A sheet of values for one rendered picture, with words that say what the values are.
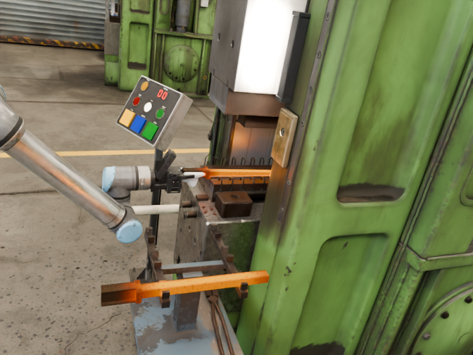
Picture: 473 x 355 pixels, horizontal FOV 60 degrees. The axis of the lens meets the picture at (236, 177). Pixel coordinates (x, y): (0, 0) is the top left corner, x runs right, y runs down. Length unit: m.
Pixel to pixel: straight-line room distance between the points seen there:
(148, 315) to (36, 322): 1.11
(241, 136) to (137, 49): 4.71
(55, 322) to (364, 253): 1.58
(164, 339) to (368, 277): 0.78
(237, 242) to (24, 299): 1.38
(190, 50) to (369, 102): 5.25
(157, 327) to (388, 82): 1.01
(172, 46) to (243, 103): 4.93
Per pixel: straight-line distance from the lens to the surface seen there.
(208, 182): 1.61
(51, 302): 2.50
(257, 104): 1.48
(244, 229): 1.52
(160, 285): 1.07
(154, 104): 2.02
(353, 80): 1.15
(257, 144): 1.85
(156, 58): 6.35
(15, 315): 2.47
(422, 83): 1.38
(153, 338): 1.32
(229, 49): 1.45
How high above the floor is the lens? 1.68
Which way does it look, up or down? 25 degrees down
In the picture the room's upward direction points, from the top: 10 degrees clockwise
